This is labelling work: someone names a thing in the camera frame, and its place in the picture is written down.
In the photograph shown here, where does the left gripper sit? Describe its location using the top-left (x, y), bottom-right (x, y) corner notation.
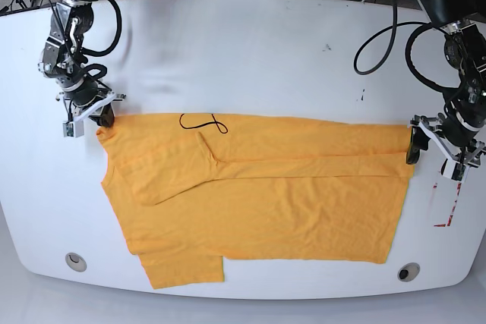
top-left (406, 112), bottom-right (485, 167)

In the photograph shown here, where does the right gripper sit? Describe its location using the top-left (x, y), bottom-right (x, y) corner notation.
top-left (56, 88), bottom-right (126, 127)

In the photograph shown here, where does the yellow T-shirt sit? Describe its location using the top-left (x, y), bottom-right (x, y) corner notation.
top-left (96, 114), bottom-right (414, 289)

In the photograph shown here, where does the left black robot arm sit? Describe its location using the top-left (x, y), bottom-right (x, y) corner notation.
top-left (405, 0), bottom-right (485, 165)

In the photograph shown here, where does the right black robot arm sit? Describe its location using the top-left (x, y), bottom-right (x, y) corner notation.
top-left (39, 0), bottom-right (122, 136)

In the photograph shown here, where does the red tape rectangle marking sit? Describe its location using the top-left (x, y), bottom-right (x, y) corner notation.
top-left (431, 180), bottom-right (462, 228)

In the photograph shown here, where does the right table grommet hole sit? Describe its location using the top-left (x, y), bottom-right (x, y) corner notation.
top-left (397, 263), bottom-right (421, 282)

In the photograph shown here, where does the table grommet hole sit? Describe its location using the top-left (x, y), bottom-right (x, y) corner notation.
top-left (65, 253), bottom-right (87, 272)
top-left (397, 263), bottom-right (421, 282)

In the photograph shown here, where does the left table grommet hole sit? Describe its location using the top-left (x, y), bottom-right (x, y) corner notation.
top-left (65, 253), bottom-right (87, 272)

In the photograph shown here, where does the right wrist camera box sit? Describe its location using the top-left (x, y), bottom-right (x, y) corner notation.
top-left (62, 121), bottom-right (84, 138)

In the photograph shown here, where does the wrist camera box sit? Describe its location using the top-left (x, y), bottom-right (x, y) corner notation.
top-left (440, 159), bottom-right (469, 183)
top-left (62, 121), bottom-right (84, 138)

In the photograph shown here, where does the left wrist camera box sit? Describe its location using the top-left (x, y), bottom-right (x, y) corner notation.
top-left (440, 159), bottom-right (469, 183)

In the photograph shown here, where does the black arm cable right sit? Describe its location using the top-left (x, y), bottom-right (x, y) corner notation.
top-left (81, 0), bottom-right (123, 58)

